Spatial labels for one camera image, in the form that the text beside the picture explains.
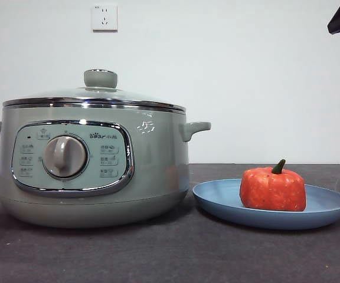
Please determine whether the orange pumpkin with green stem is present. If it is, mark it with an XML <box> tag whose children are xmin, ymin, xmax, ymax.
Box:
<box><xmin>239</xmin><ymin>159</ymin><xmax>308</xmax><ymax>213</ymax></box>

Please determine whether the glass lid with green knob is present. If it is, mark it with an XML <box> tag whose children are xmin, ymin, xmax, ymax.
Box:
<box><xmin>2</xmin><ymin>68</ymin><xmax>187</xmax><ymax>113</ymax></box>

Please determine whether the blue round plate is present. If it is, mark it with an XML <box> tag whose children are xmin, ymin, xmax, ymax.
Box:
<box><xmin>192</xmin><ymin>177</ymin><xmax>340</xmax><ymax>231</ymax></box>

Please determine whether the pale green electric steamer pot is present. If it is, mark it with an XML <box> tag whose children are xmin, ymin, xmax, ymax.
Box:
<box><xmin>0</xmin><ymin>101</ymin><xmax>212</xmax><ymax>229</ymax></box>

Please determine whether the white wall socket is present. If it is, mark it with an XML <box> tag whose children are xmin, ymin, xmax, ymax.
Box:
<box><xmin>91</xmin><ymin>4</ymin><xmax>119</xmax><ymax>33</ymax></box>

